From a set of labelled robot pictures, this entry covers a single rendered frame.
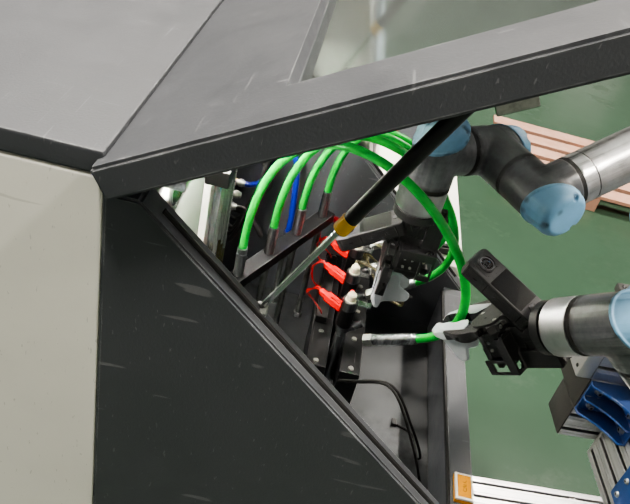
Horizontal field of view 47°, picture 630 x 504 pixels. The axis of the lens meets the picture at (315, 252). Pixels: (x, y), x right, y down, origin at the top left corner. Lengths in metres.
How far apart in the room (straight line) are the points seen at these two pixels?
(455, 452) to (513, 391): 1.63
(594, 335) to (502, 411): 1.93
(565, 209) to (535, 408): 1.91
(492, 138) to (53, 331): 0.67
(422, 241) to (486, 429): 1.64
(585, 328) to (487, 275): 0.15
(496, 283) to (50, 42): 0.65
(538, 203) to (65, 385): 0.68
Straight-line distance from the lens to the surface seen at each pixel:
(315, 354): 1.32
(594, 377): 1.65
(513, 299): 0.98
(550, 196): 1.03
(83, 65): 0.94
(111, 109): 0.85
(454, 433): 1.33
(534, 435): 2.80
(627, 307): 0.88
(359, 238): 1.14
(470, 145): 1.09
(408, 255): 1.15
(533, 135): 4.70
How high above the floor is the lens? 1.89
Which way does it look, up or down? 36 degrees down
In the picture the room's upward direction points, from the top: 14 degrees clockwise
